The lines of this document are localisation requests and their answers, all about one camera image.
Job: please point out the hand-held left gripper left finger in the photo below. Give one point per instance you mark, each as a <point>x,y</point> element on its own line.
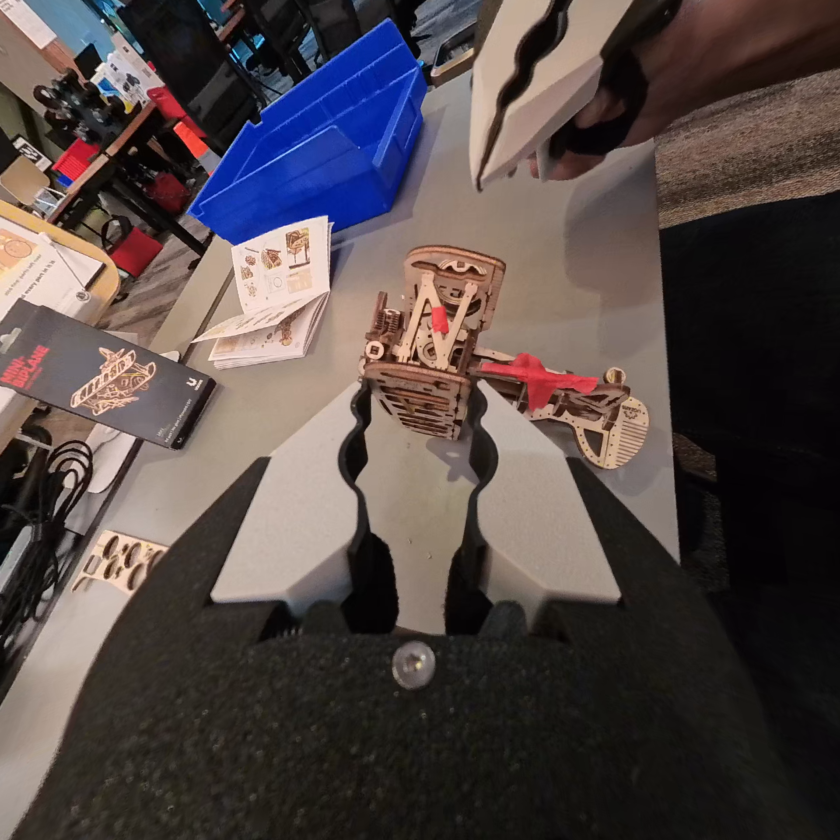
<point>282,525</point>

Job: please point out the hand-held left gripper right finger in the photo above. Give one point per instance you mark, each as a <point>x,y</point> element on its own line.
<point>544,512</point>

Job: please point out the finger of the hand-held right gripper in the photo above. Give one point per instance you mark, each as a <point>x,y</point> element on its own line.
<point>499,59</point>
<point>564,92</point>

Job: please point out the wooden biplane model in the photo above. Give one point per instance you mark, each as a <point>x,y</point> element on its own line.
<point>420,400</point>

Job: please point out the grey desk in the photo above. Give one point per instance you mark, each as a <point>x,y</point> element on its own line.
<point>590,262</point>

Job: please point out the person's right hand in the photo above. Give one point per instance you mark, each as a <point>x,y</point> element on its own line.
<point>735,59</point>

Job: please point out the tan plastic bin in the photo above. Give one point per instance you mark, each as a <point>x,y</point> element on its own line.
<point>453,59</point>

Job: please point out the large red tape strip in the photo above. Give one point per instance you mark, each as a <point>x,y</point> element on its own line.
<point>538,380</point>

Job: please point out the wooden parts sheet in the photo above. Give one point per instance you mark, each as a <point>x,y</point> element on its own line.
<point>98,558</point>

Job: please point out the white plastic device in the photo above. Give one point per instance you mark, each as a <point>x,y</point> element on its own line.
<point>108,456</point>

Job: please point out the small red tape piece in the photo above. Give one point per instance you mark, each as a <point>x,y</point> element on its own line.
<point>439,320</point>

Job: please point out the black office chair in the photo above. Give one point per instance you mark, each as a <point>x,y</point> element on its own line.
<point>282,26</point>
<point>190,59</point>

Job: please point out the blue plastic bin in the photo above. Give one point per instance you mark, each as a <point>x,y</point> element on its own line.
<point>295,164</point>

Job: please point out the black model packaging box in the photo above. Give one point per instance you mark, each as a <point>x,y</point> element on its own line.
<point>98,374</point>

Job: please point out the black floor mat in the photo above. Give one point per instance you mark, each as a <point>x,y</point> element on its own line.
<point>754,394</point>

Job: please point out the instruction booklet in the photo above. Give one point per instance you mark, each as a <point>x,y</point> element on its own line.
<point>282,262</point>

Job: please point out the red fabric bag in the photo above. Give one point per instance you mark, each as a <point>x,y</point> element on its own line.
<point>131,248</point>

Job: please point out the orange traffic cone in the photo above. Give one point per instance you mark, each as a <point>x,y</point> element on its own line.
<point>191,141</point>

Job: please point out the instruction poster board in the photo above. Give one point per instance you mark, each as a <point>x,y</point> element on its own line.
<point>39,262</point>

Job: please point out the wooden workbench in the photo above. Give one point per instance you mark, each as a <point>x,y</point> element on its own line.
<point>131,141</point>

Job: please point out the white product box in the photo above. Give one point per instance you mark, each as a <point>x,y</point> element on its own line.
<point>121,75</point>

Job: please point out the cluster of black devices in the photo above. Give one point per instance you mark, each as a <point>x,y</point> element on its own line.
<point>72,105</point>

